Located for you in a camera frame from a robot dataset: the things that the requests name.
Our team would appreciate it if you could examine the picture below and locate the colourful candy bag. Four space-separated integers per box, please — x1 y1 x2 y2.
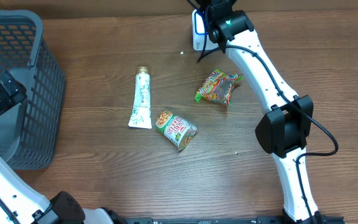
195 69 244 106

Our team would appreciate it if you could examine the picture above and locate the cup noodles container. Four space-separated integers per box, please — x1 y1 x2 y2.
155 111 198 151

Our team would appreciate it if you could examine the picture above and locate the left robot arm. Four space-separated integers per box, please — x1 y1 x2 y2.
0 70 125 224

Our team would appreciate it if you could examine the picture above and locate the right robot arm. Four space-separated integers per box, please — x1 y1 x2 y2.
192 0 324 223

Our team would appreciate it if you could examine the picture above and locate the white barcode scanner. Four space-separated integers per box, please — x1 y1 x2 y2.
191 9 205 52

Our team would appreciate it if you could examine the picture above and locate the dark grey plastic basket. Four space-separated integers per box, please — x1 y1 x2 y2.
0 10 66 170

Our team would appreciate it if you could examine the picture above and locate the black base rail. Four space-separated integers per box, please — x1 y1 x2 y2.
124 216 345 224

